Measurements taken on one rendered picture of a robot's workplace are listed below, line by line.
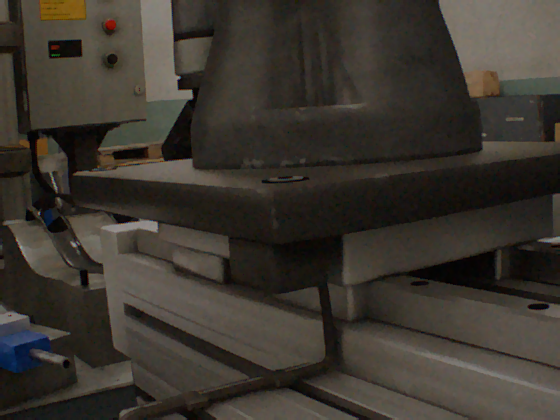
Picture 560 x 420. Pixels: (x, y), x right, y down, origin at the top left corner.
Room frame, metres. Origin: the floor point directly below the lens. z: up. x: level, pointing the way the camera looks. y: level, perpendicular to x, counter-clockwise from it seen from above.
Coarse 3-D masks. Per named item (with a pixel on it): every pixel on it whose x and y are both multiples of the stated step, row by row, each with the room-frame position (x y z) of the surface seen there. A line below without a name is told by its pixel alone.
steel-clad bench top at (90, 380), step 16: (0, 304) 1.16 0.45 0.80; (80, 368) 0.81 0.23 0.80; (96, 368) 0.81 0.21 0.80; (112, 368) 0.81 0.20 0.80; (128, 368) 0.81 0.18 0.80; (80, 384) 0.76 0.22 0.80; (96, 384) 0.75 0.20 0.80; (112, 384) 0.75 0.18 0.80; (128, 384) 0.76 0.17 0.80; (32, 400) 0.71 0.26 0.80; (48, 400) 0.71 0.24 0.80
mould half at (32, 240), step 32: (32, 224) 1.09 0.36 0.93; (96, 224) 1.12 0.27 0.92; (32, 256) 1.02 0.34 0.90; (96, 256) 1.04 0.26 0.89; (0, 288) 1.17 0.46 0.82; (32, 288) 0.99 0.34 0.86; (64, 288) 0.87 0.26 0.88; (96, 288) 0.82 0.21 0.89; (64, 320) 0.88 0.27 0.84; (96, 320) 0.82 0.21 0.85; (96, 352) 0.81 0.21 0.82
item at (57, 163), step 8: (40, 160) 4.44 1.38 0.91; (48, 160) 4.47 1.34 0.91; (56, 160) 4.50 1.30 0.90; (64, 160) 4.54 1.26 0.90; (40, 168) 4.43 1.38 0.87; (48, 168) 4.47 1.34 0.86; (56, 168) 4.50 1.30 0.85; (64, 168) 4.53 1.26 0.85; (24, 176) 5.01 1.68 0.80; (56, 176) 4.57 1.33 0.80; (24, 184) 5.01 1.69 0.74; (56, 184) 4.57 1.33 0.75
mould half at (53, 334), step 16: (64, 336) 0.76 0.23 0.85; (64, 352) 0.75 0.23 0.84; (32, 368) 0.72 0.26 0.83; (48, 368) 0.74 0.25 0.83; (0, 384) 0.69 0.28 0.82; (16, 384) 0.71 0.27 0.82; (32, 384) 0.72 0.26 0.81; (48, 384) 0.74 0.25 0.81; (64, 384) 0.75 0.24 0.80; (0, 400) 0.69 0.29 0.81; (16, 400) 0.70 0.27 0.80
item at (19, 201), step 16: (0, 0) 1.50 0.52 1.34; (0, 16) 1.50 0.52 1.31; (0, 64) 1.49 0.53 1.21; (0, 80) 1.49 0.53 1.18; (0, 96) 1.49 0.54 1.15; (0, 112) 1.49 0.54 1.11; (16, 112) 1.52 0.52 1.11; (0, 128) 1.49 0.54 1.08; (16, 128) 1.51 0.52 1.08; (0, 144) 1.49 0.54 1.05; (16, 144) 1.51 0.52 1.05; (0, 192) 1.49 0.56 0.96; (16, 192) 1.50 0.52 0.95; (0, 208) 1.49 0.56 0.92; (16, 208) 1.49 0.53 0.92; (0, 224) 1.50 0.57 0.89; (0, 256) 1.47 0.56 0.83
